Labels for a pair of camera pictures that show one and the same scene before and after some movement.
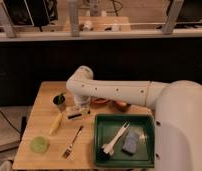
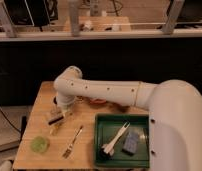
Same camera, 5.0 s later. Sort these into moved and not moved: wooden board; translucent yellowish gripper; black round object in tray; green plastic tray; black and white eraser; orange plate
Moved: black and white eraser; translucent yellowish gripper
Not moved: orange plate; wooden board; green plastic tray; black round object in tray
